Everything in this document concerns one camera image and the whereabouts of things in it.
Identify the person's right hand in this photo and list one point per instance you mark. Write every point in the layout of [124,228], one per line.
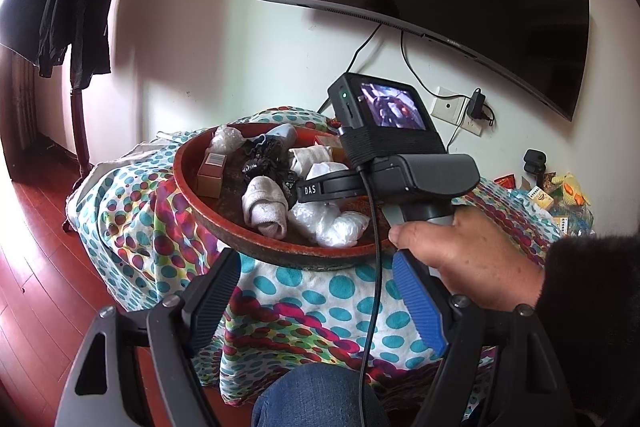
[475,257]

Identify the yellow carton box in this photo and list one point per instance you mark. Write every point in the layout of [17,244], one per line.
[539,196]
[562,224]

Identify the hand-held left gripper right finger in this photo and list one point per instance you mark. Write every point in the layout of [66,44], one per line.
[420,302]

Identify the small brown box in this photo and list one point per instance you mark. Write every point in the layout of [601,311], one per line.
[210,179]

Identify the black power adapter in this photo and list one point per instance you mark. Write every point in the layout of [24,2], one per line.
[477,104]

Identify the black plastic bag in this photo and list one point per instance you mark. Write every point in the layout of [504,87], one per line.
[265,159]

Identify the brown snack packet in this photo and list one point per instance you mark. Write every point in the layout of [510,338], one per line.
[549,181]

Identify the polka dot blanket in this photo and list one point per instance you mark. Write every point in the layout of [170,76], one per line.
[310,302]

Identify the clear plastic bag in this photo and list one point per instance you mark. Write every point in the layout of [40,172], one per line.
[330,224]
[225,141]

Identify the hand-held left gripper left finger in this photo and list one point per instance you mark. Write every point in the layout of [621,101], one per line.
[215,302]

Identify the white wall power outlet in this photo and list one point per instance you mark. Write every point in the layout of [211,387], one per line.
[472,127]

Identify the person's right forearm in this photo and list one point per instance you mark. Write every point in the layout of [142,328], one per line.
[590,307]

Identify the blue denim sock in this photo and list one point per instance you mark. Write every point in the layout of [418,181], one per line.
[282,133]

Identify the red snack packet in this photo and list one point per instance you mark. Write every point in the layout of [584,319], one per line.
[506,181]

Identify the round red tray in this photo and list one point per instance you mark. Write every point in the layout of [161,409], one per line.
[280,252]

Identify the small black camera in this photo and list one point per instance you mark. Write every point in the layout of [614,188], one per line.
[534,162]

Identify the beige orange carton box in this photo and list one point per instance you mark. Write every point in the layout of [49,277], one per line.
[327,142]

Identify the dark wooden coat stand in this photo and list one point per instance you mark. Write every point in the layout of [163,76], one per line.
[80,132]

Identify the white wall antenna socket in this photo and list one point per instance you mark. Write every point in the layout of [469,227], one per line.
[447,104]

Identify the grey-white sock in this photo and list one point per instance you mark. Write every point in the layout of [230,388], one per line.
[265,207]

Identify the black power plug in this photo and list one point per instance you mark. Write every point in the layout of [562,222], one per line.
[489,117]

